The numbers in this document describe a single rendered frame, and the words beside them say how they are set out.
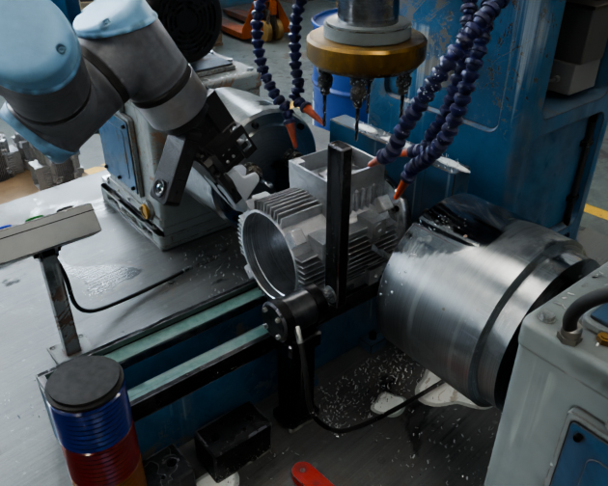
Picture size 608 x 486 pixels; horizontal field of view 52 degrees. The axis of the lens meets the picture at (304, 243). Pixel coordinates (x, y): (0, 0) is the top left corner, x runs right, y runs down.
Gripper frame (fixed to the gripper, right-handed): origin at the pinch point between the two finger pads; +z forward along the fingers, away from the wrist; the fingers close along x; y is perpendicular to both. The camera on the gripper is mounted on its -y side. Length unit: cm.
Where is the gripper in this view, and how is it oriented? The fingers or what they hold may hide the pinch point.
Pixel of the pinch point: (237, 208)
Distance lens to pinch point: 100.2
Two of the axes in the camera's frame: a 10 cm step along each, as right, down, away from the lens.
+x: -6.2, -4.2, 6.6
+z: 3.9, 5.7, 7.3
